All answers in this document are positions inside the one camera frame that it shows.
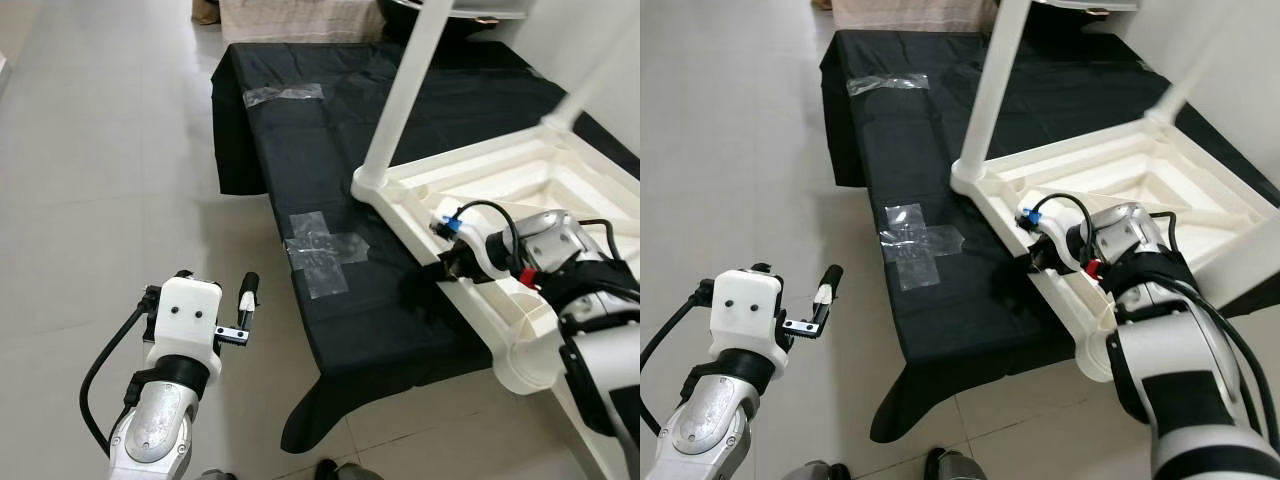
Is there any white plastic children table top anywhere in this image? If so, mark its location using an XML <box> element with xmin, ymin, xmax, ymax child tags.
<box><xmin>950</xmin><ymin>103</ymin><xmax>1280</xmax><ymax>387</ymax></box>
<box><xmin>352</xmin><ymin>112</ymin><xmax>641</xmax><ymax>396</ymax></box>

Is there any black tablecloth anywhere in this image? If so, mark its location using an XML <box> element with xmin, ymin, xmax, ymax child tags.
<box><xmin>820</xmin><ymin>30</ymin><xmax>1280</xmax><ymax>446</ymax></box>
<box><xmin>210</xmin><ymin>40</ymin><xmax>641</xmax><ymax>456</ymax></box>

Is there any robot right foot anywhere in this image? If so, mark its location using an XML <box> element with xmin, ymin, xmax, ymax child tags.
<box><xmin>315</xmin><ymin>458</ymin><xmax>387</xmax><ymax>480</ymax></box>
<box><xmin>925</xmin><ymin>447</ymin><xmax>992</xmax><ymax>480</ymax></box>

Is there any clear plastic film scrap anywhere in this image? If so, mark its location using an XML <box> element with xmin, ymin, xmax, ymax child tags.
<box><xmin>847</xmin><ymin>73</ymin><xmax>932</xmax><ymax>99</ymax></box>
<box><xmin>243</xmin><ymin>83</ymin><xmax>327</xmax><ymax>109</ymax></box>

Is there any black wok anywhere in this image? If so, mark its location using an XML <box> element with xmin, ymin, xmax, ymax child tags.
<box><xmin>380</xmin><ymin>0</ymin><xmax>471</xmax><ymax>27</ymax></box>

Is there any patterned beige cloth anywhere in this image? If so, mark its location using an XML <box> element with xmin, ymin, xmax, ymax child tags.
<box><xmin>830</xmin><ymin>0</ymin><xmax>1001</xmax><ymax>32</ymax></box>
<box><xmin>218</xmin><ymin>0</ymin><xmax>387</xmax><ymax>44</ymax></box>

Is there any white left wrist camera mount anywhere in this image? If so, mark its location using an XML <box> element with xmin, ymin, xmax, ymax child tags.
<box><xmin>710</xmin><ymin>268</ymin><xmax>787</xmax><ymax>367</ymax></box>
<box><xmin>145</xmin><ymin>277</ymin><xmax>224</xmax><ymax>381</ymax></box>

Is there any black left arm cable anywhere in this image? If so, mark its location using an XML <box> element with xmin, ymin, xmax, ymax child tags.
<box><xmin>80</xmin><ymin>288</ymin><xmax>163</xmax><ymax>458</ymax></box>
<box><xmin>640</xmin><ymin>280</ymin><xmax>717</xmax><ymax>438</ymax></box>

